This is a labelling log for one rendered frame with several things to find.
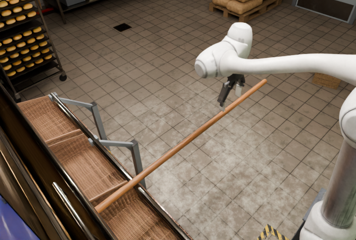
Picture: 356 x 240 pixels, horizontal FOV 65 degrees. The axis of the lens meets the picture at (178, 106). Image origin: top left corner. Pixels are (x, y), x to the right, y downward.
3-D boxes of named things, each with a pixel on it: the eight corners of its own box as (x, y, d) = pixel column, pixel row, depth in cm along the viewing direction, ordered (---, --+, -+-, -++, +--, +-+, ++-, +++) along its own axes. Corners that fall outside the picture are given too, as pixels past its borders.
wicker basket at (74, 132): (33, 177, 195) (16, 153, 176) (3, 134, 225) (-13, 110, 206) (92, 139, 219) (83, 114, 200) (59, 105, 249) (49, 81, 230)
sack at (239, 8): (240, 16, 471) (241, 8, 460) (224, 10, 491) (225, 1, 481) (263, 5, 497) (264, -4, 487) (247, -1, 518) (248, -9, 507)
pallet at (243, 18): (242, 24, 479) (244, 16, 469) (208, 10, 523) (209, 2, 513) (281, 3, 537) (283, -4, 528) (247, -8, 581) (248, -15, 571)
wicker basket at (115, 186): (70, 241, 162) (54, 220, 143) (33, 180, 193) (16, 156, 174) (137, 190, 185) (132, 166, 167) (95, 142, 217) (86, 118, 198)
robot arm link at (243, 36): (234, 47, 125) (215, 60, 119) (238, 15, 114) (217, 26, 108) (254, 57, 119) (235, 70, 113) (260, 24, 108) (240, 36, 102)
